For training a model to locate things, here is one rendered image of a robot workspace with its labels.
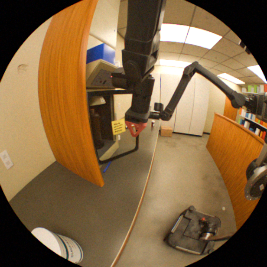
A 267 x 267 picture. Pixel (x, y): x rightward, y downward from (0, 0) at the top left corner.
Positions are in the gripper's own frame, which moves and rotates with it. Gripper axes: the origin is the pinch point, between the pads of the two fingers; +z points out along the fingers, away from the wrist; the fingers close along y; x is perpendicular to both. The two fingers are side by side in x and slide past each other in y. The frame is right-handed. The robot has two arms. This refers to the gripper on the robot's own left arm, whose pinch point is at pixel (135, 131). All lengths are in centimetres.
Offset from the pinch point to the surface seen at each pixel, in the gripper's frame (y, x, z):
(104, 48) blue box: -8.3, -19.1, -29.9
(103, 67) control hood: -7.5, -18.2, -21.3
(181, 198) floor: -14, 88, 116
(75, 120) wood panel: 8.8, -20.2, -4.9
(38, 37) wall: -4, -80, -58
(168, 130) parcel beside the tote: -238, 71, 153
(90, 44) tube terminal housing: -13.4, -30.9, -34.4
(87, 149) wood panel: 11.6, -14.9, 5.2
